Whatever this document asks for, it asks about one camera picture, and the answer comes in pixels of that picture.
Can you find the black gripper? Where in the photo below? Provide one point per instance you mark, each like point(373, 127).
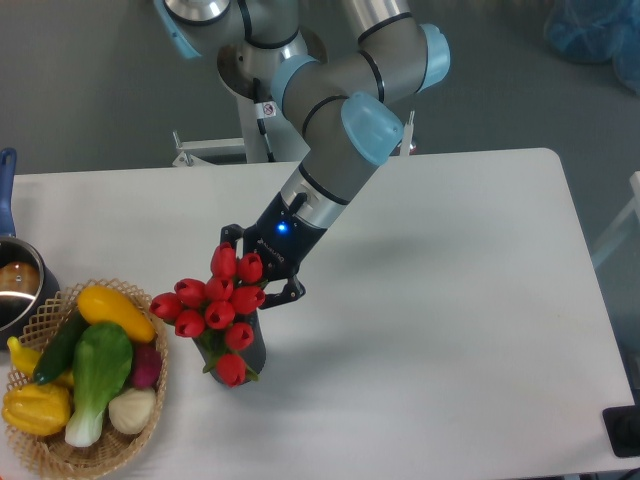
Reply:
point(282, 240)

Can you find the red tulip bouquet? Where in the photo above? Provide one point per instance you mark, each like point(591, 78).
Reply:
point(236, 287)

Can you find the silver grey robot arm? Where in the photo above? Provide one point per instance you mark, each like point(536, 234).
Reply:
point(339, 109)

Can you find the dark grey ribbed vase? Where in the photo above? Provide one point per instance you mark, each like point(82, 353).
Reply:
point(236, 355)

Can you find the purple red onion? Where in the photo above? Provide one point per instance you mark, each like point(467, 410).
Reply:
point(146, 367)

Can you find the yellow squash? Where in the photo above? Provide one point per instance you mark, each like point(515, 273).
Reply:
point(100, 304)

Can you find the green bok choy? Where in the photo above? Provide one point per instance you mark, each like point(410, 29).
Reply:
point(101, 365)

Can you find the white garlic bulb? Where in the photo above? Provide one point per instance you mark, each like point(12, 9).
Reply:
point(130, 411)

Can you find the dark green cucumber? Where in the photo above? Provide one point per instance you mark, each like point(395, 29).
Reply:
point(58, 355)

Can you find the small yellow gourd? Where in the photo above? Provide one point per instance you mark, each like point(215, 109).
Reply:
point(25, 359)

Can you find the yellow bell pepper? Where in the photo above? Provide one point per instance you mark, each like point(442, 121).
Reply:
point(40, 410)

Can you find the woven wicker basket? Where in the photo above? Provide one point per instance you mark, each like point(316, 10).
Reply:
point(51, 457)

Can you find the black device at table edge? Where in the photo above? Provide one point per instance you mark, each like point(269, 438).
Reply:
point(622, 426)

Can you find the blue plastic bag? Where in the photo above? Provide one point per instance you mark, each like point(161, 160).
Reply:
point(595, 32)

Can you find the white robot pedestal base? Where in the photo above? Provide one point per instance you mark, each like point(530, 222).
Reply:
point(266, 137)

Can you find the blue handled saucepan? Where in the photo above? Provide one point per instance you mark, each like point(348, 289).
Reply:
point(26, 281)

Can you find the white frame at right edge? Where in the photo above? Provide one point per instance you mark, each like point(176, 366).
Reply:
point(619, 229)

